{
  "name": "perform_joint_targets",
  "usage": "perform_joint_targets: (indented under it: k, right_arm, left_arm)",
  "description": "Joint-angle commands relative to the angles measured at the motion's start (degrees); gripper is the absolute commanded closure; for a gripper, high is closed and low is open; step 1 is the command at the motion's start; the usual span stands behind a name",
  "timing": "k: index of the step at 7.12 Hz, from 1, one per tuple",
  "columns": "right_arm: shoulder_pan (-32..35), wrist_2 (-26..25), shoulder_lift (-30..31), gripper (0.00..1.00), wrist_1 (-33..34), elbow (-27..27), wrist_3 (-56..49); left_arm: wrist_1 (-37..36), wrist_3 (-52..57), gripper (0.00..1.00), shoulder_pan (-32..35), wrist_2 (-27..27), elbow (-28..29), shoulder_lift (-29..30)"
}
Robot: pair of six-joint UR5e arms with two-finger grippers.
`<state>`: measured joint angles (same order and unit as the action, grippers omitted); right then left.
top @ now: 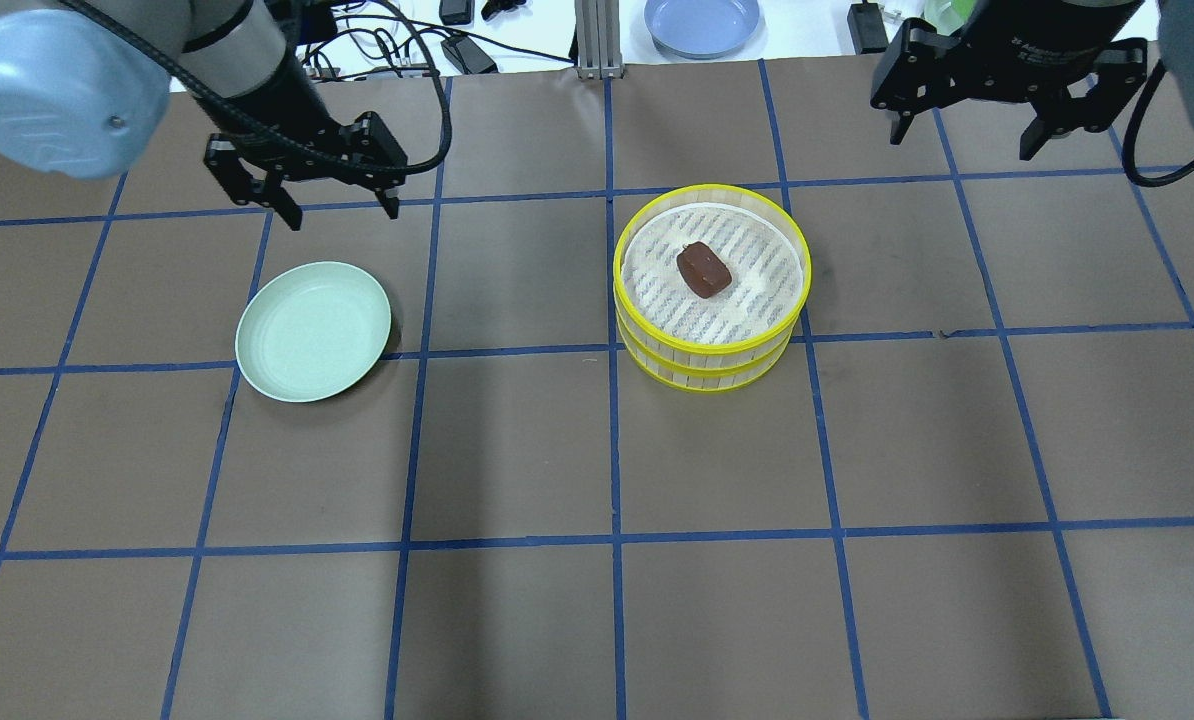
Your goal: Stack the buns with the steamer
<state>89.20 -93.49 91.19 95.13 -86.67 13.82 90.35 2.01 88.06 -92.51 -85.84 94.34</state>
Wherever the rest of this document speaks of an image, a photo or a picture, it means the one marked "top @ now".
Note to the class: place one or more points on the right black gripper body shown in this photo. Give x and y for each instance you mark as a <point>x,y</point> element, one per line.
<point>1032,50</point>

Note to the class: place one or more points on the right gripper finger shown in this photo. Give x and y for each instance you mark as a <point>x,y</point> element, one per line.
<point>901,120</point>
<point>1050,122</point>

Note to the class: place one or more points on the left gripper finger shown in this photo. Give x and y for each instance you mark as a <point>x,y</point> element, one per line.
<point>284,206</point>
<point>387,196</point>

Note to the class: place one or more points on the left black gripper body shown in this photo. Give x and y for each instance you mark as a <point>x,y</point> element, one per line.
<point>279,108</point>

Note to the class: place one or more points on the yellow bamboo steamer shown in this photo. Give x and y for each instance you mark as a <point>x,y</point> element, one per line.
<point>765,250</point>
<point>674,365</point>

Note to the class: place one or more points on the brown bun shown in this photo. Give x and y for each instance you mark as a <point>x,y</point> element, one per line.
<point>704,272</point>

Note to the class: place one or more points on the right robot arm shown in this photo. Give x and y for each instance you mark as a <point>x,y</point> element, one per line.
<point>1175,50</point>

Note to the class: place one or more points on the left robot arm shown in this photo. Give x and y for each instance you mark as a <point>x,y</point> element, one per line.
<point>84,100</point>

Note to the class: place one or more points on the black power adapter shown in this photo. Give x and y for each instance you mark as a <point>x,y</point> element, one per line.
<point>866,28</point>

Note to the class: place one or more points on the mint green plate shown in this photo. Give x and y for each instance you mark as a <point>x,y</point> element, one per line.
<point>313,332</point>

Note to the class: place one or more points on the blue plate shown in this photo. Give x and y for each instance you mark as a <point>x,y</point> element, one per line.
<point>701,30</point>

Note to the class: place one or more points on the aluminium frame post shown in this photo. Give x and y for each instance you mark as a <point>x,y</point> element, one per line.
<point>597,40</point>

